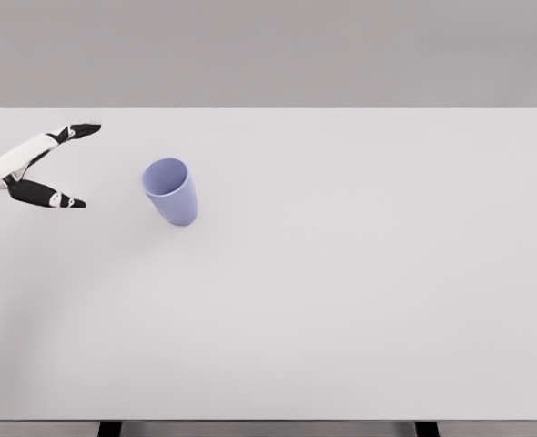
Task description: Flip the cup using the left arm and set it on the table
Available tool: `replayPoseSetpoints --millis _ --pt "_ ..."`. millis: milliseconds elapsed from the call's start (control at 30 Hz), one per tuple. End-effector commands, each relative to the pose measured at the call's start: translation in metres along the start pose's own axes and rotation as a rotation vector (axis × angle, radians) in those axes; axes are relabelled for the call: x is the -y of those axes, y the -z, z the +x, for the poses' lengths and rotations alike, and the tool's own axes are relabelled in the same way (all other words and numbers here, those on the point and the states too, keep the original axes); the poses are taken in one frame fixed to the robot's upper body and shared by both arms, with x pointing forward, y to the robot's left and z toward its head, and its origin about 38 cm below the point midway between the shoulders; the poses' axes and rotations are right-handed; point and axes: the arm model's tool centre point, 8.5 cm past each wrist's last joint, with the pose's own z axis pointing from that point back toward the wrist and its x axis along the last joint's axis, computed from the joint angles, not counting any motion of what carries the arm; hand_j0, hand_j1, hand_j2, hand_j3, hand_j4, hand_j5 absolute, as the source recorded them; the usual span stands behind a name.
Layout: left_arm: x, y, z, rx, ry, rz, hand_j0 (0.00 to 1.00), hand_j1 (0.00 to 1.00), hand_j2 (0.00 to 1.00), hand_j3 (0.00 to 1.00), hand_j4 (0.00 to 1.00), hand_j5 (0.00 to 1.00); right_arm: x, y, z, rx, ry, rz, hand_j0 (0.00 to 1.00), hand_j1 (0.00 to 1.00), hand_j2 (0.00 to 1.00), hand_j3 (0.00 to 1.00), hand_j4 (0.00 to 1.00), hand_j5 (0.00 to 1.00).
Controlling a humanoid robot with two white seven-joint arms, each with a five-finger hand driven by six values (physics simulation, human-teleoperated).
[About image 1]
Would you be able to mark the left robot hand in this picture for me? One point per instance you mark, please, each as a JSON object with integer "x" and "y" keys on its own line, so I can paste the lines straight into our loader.
{"x": 18, "y": 157}

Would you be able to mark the light purple cup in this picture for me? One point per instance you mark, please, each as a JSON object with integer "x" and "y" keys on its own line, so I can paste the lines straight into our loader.
{"x": 174, "y": 196}

